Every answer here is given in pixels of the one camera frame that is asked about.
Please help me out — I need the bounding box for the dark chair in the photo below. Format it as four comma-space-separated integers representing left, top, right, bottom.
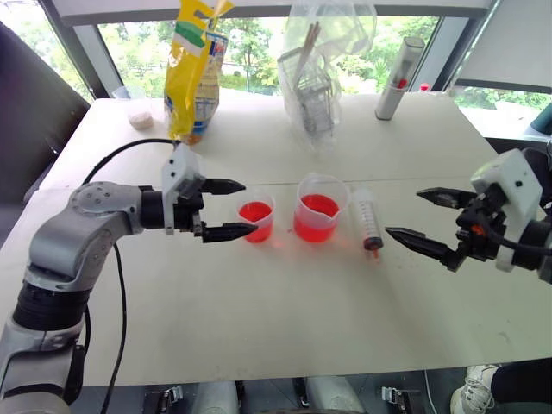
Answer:
0, 21, 92, 247

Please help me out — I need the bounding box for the small clear cup red liquid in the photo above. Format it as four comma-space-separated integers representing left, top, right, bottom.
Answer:
235, 189, 277, 244

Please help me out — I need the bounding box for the wooden chopstick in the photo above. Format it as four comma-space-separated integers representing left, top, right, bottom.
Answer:
301, 22, 323, 78
295, 22, 319, 91

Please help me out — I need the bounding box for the clear plastic bag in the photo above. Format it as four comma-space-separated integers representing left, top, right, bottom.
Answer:
275, 0, 379, 160

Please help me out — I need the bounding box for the yellow snack bag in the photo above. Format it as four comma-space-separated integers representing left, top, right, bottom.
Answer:
163, 0, 236, 147

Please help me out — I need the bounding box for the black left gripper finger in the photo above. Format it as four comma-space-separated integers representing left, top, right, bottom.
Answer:
201, 177, 247, 197
201, 222, 260, 245

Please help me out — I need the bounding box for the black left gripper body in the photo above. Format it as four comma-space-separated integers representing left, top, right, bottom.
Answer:
172, 177, 208, 237

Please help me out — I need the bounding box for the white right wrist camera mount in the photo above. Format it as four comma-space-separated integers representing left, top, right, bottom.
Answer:
469, 148, 544, 273

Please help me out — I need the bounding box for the large beaker red liquid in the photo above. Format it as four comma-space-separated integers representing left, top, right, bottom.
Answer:
292, 172, 350, 244

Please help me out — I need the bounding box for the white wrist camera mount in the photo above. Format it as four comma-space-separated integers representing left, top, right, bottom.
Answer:
469, 148, 544, 273
161, 143, 204, 236

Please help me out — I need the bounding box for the black strap metal buckle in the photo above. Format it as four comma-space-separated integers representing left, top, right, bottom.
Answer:
381, 386, 422, 414
144, 385, 185, 414

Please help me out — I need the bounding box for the clear plastic syringe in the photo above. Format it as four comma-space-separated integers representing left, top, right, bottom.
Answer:
351, 187, 386, 262

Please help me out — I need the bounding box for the thin white cable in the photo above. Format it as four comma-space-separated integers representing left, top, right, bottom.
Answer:
422, 368, 439, 414

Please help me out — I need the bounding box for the black trouser leg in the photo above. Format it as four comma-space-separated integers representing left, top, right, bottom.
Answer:
489, 360, 552, 414

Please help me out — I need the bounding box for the silver tube case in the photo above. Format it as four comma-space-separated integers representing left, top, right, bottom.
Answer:
373, 36, 426, 122

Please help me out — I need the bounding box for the silver rounded robot leg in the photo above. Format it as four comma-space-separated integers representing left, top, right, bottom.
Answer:
304, 374, 367, 414
191, 379, 241, 414

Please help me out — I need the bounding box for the metal wire basket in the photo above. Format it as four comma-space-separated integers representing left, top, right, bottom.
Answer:
278, 47, 338, 137

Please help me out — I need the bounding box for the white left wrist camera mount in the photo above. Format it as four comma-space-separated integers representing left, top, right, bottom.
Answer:
161, 143, 204, 236

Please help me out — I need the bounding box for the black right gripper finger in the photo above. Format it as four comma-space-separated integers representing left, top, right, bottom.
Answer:
385, 227, 465, 273
416, 186, 478, 211

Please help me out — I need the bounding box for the white sneaker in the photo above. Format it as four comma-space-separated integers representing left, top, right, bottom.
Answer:
449, 364, 499, 414

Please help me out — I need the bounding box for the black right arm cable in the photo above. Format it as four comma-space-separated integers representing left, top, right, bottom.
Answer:
472, 215, 530, 254

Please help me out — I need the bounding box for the dark teal object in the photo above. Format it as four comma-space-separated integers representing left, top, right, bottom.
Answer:
528, 103, 552, 135

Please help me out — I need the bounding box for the small white lump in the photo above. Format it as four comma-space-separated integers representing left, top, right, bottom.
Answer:
127, 108, 154, 130

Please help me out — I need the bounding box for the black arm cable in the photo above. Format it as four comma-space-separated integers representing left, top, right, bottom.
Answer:
81, 138, 182, 414
472, 215, 530, 254

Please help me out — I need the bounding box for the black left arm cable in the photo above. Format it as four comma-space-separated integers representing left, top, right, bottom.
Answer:
81, 138, 182, 414

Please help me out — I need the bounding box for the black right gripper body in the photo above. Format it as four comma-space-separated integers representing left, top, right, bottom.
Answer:
455, 184, 510, 264

